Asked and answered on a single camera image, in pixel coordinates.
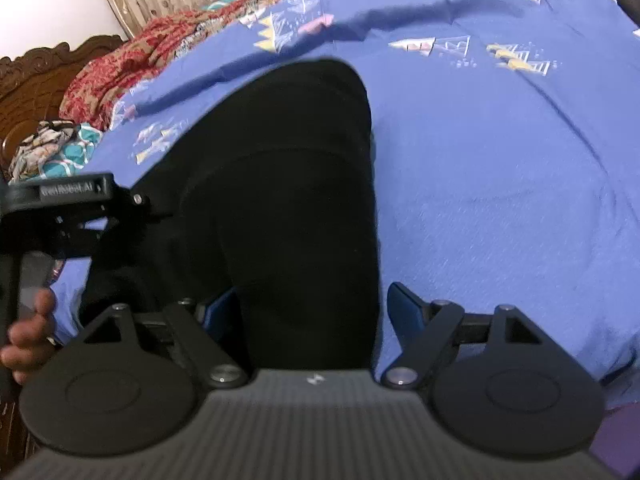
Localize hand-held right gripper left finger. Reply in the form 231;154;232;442
82;287;248;390

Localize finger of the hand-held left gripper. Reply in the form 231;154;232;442
102;187;151;261

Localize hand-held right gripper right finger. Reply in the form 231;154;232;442
381;282;543;390

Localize black pants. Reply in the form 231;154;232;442
77;59;385;373

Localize person's left hand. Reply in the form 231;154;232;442
0;289;60;387

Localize teal patterned cloth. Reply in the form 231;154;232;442
7;120;104;184

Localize carved wooden headboard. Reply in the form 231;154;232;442
0;34;127;183

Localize red patterned blanket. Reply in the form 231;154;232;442
59;12;216;132

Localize blue printed bedsheet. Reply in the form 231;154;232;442
47;0;640;411

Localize purple cloth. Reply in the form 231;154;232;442
590;402;640;478

